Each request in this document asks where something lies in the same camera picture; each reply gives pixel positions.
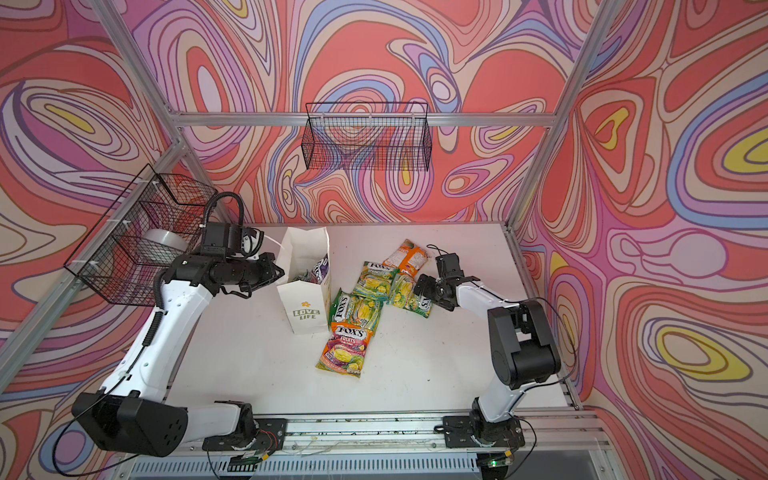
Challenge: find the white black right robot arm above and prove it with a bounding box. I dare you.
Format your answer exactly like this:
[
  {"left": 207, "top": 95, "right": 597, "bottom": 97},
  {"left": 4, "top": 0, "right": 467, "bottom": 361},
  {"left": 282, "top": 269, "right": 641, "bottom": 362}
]
[{"left": 414, "top": 275, "right": 562, "bottom": 443}]

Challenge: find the orange fruits candy bag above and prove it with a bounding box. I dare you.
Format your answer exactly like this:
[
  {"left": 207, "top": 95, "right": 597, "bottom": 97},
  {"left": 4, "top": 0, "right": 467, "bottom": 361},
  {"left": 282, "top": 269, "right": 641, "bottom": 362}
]
[{"left": 316, "top": 322, "right": 373, "bottom": 378}]

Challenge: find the black wire basket back wall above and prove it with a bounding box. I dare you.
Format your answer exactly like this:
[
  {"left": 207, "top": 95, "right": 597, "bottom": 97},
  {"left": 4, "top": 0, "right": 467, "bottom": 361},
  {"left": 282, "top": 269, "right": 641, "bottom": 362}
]
[{"left": 301, "top": 101, "right": 433, "bottom": 172}]

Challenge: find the silver tape roll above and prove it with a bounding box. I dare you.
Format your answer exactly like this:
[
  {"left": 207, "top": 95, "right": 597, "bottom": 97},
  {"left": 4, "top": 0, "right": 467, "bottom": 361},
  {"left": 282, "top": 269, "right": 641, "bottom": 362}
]
[{"left": 143, "top": 228, "right": 188, "bottom": 251}]

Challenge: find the black wire basket left wall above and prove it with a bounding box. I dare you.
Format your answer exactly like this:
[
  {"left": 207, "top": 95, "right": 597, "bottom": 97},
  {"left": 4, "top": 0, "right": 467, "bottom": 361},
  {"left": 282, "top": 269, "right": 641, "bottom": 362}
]
[{"left": 64, "top": 165, "right": 216, "bottom": 307}]

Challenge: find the purple berries candy bag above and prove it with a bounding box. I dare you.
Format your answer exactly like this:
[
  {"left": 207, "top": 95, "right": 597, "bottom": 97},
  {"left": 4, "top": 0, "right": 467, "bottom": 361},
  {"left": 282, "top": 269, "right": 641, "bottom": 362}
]
[{"left": 298, "top": 255, "right": 330, "bottom": 284}]

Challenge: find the white floral paper bag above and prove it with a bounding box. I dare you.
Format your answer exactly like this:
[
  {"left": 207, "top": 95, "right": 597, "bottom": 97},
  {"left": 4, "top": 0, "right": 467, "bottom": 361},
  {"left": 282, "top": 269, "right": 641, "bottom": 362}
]
[{"left": 277, "top": 227, "right": 332, "bottom": 335}]

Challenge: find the green candy bag top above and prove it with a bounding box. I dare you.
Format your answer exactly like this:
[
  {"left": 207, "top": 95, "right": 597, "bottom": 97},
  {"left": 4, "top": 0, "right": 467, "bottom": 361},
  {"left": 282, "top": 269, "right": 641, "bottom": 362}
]
[{"left": 353, "top": 261, "right": 399, "bottom": 301}]

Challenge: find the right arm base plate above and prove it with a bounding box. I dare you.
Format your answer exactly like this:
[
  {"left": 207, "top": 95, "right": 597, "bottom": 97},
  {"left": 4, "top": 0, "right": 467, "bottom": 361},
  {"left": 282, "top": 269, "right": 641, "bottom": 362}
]
[{"left": 433, "top": 413, "right": 526, "bottom": 451}]

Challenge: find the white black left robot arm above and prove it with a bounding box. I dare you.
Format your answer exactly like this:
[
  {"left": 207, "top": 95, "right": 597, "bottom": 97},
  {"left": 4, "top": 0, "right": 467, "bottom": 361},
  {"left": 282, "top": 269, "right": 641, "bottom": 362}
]
[{"left": 72, "top": 252, "right": 285, "bottom": 457}]

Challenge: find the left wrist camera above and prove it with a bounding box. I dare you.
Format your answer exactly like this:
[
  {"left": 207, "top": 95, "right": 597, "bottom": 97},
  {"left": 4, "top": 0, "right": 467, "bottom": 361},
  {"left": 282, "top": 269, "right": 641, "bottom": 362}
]
[{"left": 199, "top": 221, "right": 263, "bottom": 259}]

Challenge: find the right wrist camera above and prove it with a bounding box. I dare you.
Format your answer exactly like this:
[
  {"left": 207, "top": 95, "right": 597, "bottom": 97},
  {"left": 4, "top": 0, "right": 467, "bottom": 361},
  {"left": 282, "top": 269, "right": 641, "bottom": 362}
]
[{"left": 435, "top": 253, "right": 464, "bottom": 279}]

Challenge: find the aluminium front rail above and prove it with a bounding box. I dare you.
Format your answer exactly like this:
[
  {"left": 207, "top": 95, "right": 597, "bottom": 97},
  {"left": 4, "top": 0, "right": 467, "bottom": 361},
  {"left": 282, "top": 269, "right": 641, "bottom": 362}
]
[{"left": 119, "top": 410, "right": 607, "bottom": 457}]

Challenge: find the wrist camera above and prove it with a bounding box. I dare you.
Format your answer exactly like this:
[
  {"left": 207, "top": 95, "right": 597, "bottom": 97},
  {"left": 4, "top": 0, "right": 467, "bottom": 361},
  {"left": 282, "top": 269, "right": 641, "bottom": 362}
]
[
  {"left": 435, "top": 253, "right": 464, "bottom": 279},
  {"left": 199, "top": 221, "right": 263, "bottom": 259}
]

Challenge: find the black wire basket wall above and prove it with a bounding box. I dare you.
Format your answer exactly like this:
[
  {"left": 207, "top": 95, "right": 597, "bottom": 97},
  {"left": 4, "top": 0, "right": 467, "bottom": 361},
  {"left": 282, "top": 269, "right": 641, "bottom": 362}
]
[
  {"left": 64, "top": 165, "right": 216, "bottom": 307},
  {"left": 301, "top": 101, "right": 433, "bottom": 172}
]

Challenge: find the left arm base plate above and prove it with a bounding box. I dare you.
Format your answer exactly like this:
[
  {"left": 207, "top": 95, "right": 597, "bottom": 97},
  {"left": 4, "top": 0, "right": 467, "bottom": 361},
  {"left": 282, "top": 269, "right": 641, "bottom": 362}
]
[{"left": 202, "top": 417, "right": 288, "bottom": 454}]

